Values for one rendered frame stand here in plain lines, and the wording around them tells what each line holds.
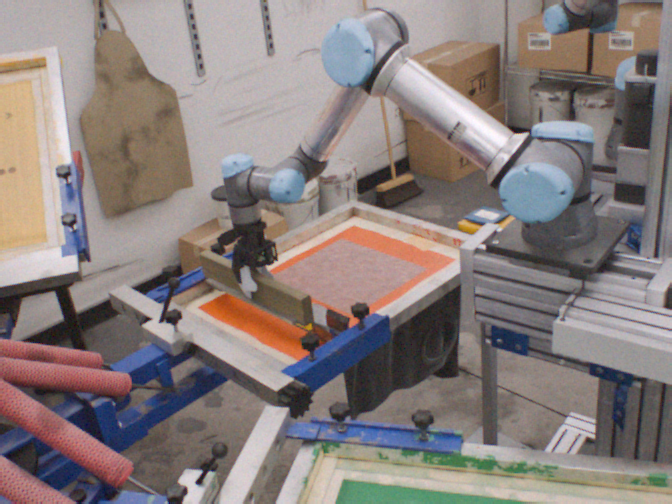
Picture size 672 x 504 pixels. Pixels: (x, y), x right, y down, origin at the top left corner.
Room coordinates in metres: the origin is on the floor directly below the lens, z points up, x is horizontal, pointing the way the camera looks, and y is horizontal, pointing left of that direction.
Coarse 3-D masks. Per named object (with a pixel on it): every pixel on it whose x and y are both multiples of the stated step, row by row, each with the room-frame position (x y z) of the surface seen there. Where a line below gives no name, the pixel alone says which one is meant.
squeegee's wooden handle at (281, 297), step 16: (208, 256) 1.75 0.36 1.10; (208, 272) 1.75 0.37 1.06; (224, 272) 1.70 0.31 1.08; (240, 288) 1.65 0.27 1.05; (272, 288) 1.55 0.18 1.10; (288, 288) 1.53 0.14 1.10; (272, 304) 1.56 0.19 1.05; (288, 304) 1.51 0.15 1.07; (304, 304) 1.48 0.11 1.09; (304, 320) 1.48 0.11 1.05
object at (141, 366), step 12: (144, 348) 1.45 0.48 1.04; (156, 348) 1.44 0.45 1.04; (120, 360) 1.41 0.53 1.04; (132, 360) 1.40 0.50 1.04; (144, 360) 1.40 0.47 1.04; (156, 360) 1.40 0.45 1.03; (180, 360) 1.44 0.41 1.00; (132, 372) 1.36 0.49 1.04; (144, 372) 1.38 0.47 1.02; (156, 372) 1.40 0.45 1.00
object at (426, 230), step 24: (336, 216) 2.18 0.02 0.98; (360, 216) 2.21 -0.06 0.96; (384, 216) 2.13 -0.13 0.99; (288, 240) 2.04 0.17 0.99; (432, 240) 1.99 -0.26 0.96; (456, 240) 1.92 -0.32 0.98; (456, 264) 1.77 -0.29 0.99; (192, 288) 1.80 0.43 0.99; (432, 288) 1.66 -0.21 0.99; (384, 312) 1.57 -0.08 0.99; (408, 312) 1.58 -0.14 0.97; (264, 360) 1.42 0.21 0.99
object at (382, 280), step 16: (384, 256) 1.93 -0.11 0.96; (400, 256) 1.92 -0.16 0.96; (416, 256) 1.90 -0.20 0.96; (432, 256) 1.89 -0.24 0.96; (352, 272) 1.85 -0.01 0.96; (368, 272) 1.84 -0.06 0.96; (384, 272) 1.83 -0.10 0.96; (400, 272) 1.82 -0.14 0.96; (416, 272) 1.81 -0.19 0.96; (432, 272) 1.80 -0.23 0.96; (336, 288) 1.77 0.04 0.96; (352, 288) 1.76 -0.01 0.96; (368, 288) 1.75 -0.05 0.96; (384, 288) 1.74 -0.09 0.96; (400, 288) 1.73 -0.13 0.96; (336, 304) 1.69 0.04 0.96; (352, 304) 1.68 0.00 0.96; (368, 304) 1.67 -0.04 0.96; (384, 304) 1.66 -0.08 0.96; (272, 320) 1.64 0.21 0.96; (352, 320) 1.60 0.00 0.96; (256, 336) 1.58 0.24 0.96; (272, 336) 1.57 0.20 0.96; (288, 336) 1.56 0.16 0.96; (288, 352) 1.49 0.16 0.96; (304, 352) 1.48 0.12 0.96
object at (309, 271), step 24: (336, 240) 2.07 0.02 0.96; (360, 240) 2.05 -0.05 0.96; (384, 240) 2.03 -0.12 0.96; (288, 264) 1.94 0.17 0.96; (312, 264) 1.93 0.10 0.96; (336, 264) 1.91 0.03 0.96; (360, 264) 1.89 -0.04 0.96; (312, 288) 1.79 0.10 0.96; (216, 312) 1.72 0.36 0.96; (240, 312) 1.70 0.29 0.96; (264, 312) 1.69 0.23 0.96
